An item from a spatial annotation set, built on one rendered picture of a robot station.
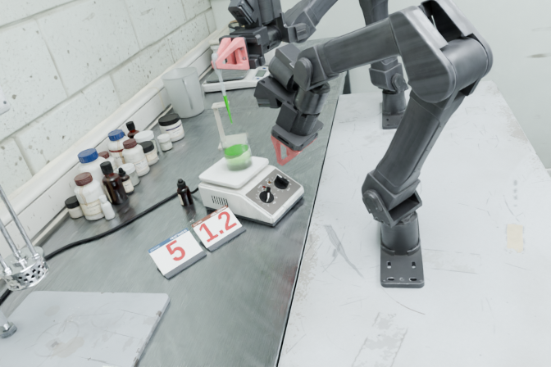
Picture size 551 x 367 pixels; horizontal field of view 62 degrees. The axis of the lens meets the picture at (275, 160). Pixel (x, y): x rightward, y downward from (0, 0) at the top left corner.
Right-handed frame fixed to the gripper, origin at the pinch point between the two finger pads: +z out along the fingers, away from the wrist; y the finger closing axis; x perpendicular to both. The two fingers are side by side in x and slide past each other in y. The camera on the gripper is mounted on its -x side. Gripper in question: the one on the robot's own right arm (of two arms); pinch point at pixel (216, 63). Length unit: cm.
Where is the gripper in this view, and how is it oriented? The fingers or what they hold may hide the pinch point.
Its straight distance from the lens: 95.5
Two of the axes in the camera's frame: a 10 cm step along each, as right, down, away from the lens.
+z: -5.6, 4.8, -6.8
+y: 8.1, 1.4, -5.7
